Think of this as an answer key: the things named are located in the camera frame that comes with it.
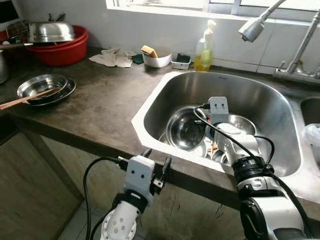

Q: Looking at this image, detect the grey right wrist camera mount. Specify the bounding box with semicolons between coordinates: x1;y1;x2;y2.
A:
207;96;230;126

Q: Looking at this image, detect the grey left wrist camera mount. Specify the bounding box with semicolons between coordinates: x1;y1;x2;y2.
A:
123;155;156;203

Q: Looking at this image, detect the red plastic basin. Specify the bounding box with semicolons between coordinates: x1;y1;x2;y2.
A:
24;25;90;68

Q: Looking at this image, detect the stainless steel bowl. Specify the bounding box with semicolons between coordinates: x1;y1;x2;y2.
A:
227;113;259;139
165;106;209;152
17;73;69;104

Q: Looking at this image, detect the white window frame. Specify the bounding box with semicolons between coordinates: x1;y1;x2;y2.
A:
105;0;320;24

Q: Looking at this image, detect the wooden chopstick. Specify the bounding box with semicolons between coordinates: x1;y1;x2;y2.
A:
0;87;61;111

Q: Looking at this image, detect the white crumpled cloth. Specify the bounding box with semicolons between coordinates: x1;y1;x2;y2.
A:
89;47;135;69

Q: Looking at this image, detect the yellow dish soap pump bottle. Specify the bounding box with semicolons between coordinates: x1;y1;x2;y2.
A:
193;19;217;72

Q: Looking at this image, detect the stainless steel kitchen sink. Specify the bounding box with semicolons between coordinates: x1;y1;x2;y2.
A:
131;69;320;202

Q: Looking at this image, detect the chrome sink faucet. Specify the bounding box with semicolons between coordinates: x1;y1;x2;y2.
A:
273;10;320;84

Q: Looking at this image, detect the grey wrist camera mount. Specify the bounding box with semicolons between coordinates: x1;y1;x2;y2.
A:
207;96;230;126
123;155;156;203

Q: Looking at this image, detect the small white ceramic bowl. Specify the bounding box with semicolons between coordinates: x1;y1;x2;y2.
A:
141;50;173;69

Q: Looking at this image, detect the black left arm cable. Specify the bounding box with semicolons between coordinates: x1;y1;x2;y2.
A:
82;156;130;240

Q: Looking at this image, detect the small white plastic tray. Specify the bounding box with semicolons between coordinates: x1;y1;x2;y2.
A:
170;53;193;70

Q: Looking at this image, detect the clear plastic bag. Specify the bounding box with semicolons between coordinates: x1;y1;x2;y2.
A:
302;123;320;162

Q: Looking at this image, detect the yellow dish sponge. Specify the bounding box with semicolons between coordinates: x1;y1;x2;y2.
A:
140;44;159;59

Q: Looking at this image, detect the dark green scouring pad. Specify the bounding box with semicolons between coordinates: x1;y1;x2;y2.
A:
132;53;145;65

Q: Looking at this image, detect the grey flexible spray faucet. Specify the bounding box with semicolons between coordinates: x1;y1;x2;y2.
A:
238;0;289;44

